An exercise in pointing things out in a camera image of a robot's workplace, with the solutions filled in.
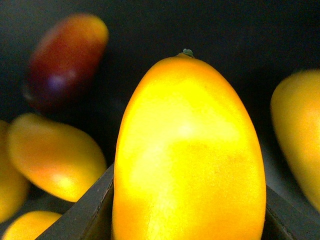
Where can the yellow orange mango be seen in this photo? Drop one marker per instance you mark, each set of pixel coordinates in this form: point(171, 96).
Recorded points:
point(56, 157)

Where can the red mango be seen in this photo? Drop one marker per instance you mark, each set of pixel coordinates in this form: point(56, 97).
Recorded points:
point(62, 67)

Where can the yellow mango right edge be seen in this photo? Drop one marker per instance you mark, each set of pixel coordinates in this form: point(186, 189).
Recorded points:
point(295, 115)

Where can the yellow mango bottom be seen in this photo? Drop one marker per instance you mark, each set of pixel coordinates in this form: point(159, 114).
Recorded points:
point(30, 225)

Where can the black fruit display tray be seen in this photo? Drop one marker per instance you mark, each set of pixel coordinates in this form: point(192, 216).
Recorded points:
point(254, 44)

